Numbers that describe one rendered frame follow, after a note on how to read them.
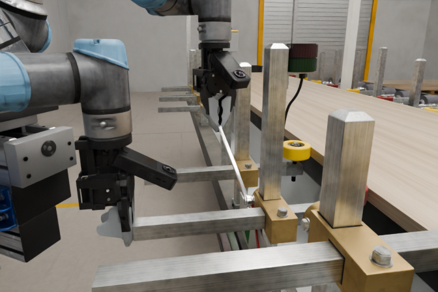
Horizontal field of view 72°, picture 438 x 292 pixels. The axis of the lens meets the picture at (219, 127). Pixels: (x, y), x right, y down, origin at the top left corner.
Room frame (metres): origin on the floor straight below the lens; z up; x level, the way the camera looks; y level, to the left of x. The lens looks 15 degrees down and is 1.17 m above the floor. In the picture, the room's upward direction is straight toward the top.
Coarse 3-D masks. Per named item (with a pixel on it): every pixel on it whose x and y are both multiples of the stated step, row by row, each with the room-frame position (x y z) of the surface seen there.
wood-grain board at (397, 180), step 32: (256, 96) 1.65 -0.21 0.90; (288, 96) 1.65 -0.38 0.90; (320, 96) 1.65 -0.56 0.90; (352, 96) 1.65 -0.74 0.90; (288, 128) 0.98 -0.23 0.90; (320, 128) 0.98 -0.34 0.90; (384, 128) 0.98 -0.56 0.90; (416, 128) 0.98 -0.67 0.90; (320, 160) 0.74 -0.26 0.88; (384, 160) 0.69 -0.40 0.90; (416, 160) 0.69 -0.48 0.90; (384, 192) 0.52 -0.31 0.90; (416, 192) 0.52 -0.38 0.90; (416, 224) 0.42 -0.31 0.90
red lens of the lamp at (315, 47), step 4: (288, 44) 0.56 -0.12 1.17; (292, 44) 0.55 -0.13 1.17; (296, 44) 0.55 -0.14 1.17; (300, 44) 0.55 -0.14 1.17; (304, 44) 0.55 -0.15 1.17; (308, 44) 0.55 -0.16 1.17; (312, 44) 0.55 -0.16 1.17; (316, 44) 0.55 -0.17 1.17; (292, 48) 0.55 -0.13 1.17; (296, 48) 0.55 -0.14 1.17; (300, 48) 0.55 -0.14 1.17; (304, 48) 0.55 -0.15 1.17; (308, 48) 0.55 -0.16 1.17; (312, 48) 0.55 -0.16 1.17; (316, 48) 0.56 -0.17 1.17; (292, 52) 0.55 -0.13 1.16; (296, 52) 0.55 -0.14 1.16; (300, 52) 0.55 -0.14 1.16; (304, 52) 0.55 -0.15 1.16; (308, 52) 0.55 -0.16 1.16; (312, 52) 0.55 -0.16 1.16; (316, 52) 0.56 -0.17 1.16; (292, 56) 0.55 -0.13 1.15; (296, 56) 0.55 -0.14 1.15; (300, 56) 0.55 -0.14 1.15; (304, 56) 0.55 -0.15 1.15; (308, 56) 0.55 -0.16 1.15; (312, 56) 0.55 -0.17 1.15; (316, 56) 0.56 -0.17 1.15
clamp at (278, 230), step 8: (256, 192) 0.58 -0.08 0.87; (256, 200) 0.57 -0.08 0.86; (264, 200) 0.55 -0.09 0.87; (272, 200) 0.55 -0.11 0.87; (280, 200) 0.55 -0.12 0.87; (264, 208) 0.52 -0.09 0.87; (272, 208) 0.52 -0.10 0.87; (288, 208) 0.52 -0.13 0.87; (272, 216) 0.49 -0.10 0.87; (288, 216) 0.49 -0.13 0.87; (296, 216) 0.49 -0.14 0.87; (272, 224) 0.48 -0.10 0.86; (280, 224) 0.48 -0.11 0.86; (288, 224) 0.48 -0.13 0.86; (296, 224) 0.48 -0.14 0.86; (272, 232) 0.48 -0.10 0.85; (280, 232) 0.48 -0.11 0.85; (288, 232) 0.48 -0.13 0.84; (296, 232) 0.48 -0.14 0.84; (272, 240) 0.48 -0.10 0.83; (280, 240) 0.48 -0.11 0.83; (288, 240) 0.48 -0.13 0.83; (296, 240) 0.48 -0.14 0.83
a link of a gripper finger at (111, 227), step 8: (112, 208) 0.46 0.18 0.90; (112, 216) 0.46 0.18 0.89; (104, 224) 0.46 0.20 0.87; (112, 224) 0.46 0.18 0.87; (120, 224) 0.46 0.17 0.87; (104, 232) 0.46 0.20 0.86; (112, 232) 0.46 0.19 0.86; (120, 232) 0.46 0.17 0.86; (128, 232) 0.45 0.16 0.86; (128, 240) 0.46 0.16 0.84
